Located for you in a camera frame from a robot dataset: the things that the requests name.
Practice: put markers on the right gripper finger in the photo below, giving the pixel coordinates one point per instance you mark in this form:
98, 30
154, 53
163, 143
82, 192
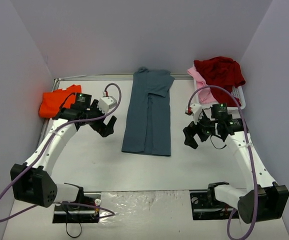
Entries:
203, 137
189, 134

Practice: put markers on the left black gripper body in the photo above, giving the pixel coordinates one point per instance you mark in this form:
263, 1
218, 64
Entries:
98, 122

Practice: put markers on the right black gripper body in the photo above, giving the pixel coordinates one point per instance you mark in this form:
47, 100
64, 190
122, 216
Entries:
200, 128

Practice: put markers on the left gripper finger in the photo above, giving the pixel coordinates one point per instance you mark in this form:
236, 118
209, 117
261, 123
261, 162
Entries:
109, 128
102, 129

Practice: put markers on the blue-grey t shirt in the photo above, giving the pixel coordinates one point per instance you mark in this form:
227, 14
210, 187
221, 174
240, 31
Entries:
148, 121

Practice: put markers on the orange t shirt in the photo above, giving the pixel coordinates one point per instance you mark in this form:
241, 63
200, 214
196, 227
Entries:
53, 101

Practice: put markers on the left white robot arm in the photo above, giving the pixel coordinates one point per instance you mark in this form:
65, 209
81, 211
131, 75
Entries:
32, 180

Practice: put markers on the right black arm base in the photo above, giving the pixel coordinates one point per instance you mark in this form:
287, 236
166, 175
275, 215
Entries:
203, 210

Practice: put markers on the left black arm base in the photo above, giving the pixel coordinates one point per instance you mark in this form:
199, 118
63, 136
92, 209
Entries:
73, 214

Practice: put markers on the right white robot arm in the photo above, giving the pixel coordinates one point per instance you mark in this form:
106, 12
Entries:
263, 194

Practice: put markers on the pink t shirt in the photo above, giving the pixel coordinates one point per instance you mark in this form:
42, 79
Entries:
202, 85

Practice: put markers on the dark red t shirt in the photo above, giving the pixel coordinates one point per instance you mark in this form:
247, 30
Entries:
219, 71

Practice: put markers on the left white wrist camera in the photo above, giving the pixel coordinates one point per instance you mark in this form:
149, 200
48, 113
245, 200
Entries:
106, 103

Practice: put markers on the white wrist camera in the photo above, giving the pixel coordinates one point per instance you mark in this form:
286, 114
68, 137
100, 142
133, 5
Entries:
195, 111
106, 103

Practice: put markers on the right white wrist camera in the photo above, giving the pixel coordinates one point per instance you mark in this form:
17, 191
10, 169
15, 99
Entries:
195, 111

